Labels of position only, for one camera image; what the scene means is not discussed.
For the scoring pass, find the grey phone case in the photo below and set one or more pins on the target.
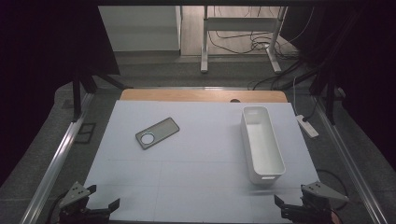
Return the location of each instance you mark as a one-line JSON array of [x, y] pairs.
[[160, 130]]

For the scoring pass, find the white cabinet panel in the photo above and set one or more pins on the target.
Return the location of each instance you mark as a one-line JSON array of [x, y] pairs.
[[140, 28]]

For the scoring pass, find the black stand legs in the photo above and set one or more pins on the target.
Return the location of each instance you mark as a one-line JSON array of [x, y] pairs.
[[81, 88], [327, 90]]

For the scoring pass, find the wooden table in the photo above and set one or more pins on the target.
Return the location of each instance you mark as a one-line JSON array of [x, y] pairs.
[[199, 95]]

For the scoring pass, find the white table cover sheet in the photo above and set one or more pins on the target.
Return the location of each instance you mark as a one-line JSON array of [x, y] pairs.
[[193, 174]]

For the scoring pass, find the person's right hand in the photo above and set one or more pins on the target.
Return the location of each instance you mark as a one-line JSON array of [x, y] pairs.
[[335, 218]]

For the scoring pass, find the white metal desk frame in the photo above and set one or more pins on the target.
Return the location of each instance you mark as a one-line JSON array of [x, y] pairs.
[[241, 24]]

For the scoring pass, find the aluminium rail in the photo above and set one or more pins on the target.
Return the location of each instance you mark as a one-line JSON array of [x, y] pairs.
[[351, 165], [56, 161]]

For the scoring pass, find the white oblong plastic bin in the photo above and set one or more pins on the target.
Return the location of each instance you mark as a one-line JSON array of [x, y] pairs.
[[263, 146]]

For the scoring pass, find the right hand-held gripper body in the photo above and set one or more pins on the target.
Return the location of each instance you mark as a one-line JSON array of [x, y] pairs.
[[320, 193]]

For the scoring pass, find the white power strip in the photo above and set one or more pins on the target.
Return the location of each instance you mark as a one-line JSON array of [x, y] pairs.
[[307, 126]]

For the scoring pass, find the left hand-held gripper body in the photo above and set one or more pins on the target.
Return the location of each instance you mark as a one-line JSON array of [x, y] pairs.
[[74, 194]]

